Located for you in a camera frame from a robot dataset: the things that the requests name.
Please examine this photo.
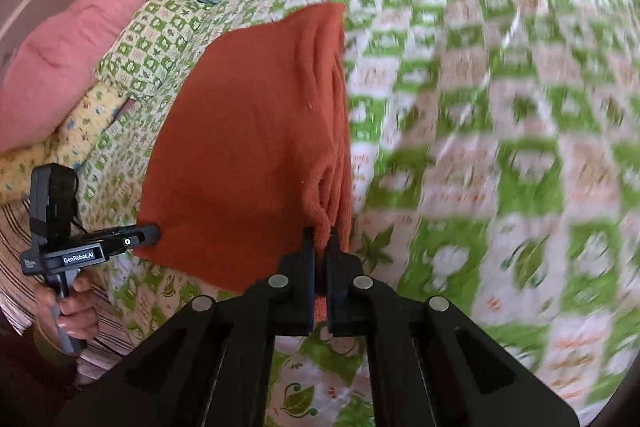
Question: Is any rust red knit garment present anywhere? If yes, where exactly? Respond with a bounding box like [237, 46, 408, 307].
[136, 2, 352, 294]

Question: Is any person's left hand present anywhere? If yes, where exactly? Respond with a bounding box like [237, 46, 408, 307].
[34, 271, 99, 348]

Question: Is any yellow printed cloth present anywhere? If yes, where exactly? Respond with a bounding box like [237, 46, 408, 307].
[1, 82, 127, 204]

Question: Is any plaid striped cloth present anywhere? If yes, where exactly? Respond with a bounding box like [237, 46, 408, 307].
[1, 200, 134, 381]

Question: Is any green white patterned bedsheet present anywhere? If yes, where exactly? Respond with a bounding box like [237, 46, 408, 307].
[79, 0, 639, 425]

